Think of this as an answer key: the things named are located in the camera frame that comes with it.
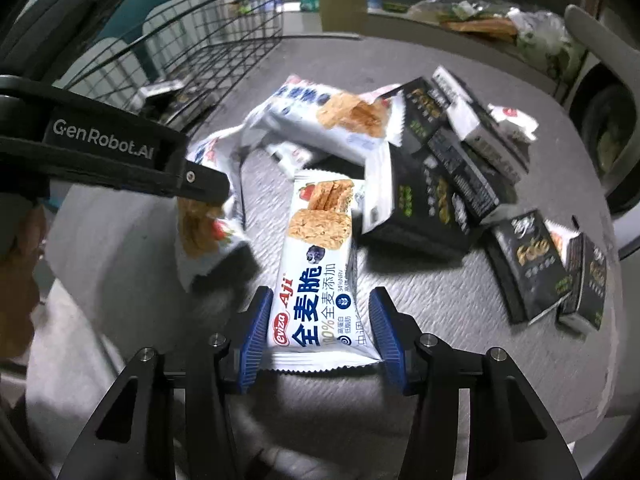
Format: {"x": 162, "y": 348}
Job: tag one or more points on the clear bag of food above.
{"x": 465, "y": 15}

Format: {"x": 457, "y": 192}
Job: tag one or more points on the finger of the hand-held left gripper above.
{"x": 205, "y": 180}

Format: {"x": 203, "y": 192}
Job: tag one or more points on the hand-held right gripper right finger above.
{"x": 387, "y": 345}

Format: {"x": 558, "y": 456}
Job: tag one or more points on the crumpled white red-label packet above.
{"x": 510, "y": 117}

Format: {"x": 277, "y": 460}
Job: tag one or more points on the white plastic bag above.
{"x": 545, "y": 30}

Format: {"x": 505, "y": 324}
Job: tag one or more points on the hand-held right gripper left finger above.
{"x": 252, "y": 345}

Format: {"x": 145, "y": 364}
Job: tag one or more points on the teal chair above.
{"x": 165, "y": 0}

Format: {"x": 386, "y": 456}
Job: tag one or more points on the person's left hand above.
{"x": 17, "y": 300}

